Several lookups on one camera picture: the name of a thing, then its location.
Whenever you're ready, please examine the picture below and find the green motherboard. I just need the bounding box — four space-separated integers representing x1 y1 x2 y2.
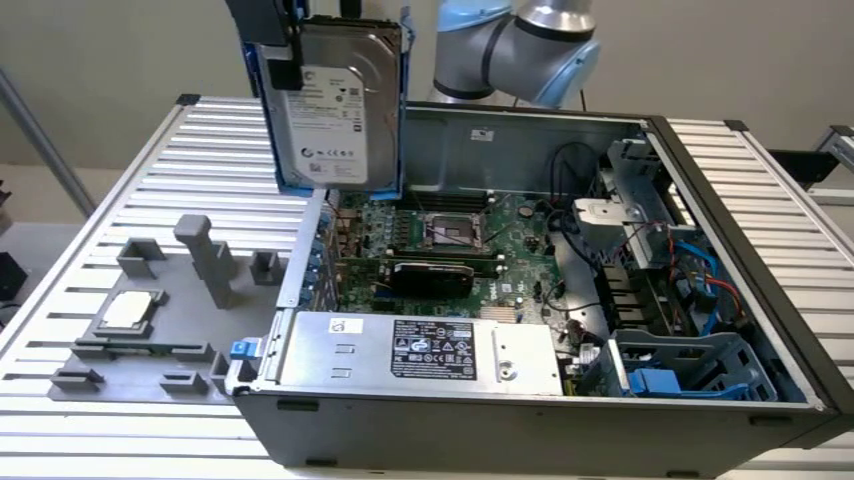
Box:
330 192 568 321

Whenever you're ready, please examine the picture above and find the blue SATA wire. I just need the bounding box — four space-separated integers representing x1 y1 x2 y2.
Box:
670 238 726 301

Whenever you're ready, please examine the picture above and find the aluminium frame profile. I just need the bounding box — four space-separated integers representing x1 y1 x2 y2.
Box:
810 124 854 166

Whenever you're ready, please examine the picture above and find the silver power supply unit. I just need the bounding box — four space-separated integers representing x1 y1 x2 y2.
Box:
276 310 566 399

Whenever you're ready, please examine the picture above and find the grey metal drive cage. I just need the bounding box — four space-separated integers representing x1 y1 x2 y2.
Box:
596 138 699 271

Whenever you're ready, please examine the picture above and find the open grey PC case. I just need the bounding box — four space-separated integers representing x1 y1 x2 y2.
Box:
223 102 843 474

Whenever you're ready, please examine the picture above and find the black looped cable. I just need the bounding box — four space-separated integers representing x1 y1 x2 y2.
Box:
550 142 606 201

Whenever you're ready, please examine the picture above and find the grey slanted metal pole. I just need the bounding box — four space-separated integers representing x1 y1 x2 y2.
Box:
0 64 96 219

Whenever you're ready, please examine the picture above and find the black bracket beside table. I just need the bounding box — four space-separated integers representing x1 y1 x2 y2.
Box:
766 148 839 187

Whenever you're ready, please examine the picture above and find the small black box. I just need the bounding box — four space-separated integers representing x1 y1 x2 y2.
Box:
0 252 29 301

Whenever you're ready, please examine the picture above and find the black graphics card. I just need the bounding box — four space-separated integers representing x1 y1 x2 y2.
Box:
376 255 502 301

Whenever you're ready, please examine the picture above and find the blue case latch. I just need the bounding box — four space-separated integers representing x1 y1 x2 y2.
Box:
228 338 263 362

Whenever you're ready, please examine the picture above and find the grey plastic parts rack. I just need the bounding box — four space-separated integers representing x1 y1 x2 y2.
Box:
47 214 294 404

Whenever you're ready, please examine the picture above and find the hard disk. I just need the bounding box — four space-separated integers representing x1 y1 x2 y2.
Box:
240 0 412 202

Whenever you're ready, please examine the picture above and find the black RAM slot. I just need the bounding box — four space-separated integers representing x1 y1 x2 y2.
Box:
394 252 502 264
394 244 499 255
407 189 492 200
404 198 492 211

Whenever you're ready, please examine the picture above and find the metal CPU socket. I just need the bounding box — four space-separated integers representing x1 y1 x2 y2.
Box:
411 212 487 251

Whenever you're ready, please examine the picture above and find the red SATA wire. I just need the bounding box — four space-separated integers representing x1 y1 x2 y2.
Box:
705 278 747 322

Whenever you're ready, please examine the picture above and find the blue disk bay latch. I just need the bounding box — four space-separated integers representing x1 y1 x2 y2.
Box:
626 369 659 397
650 372 683 399

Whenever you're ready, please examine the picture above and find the silver CPU chip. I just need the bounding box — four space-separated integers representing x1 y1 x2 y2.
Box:
105 291 165 329

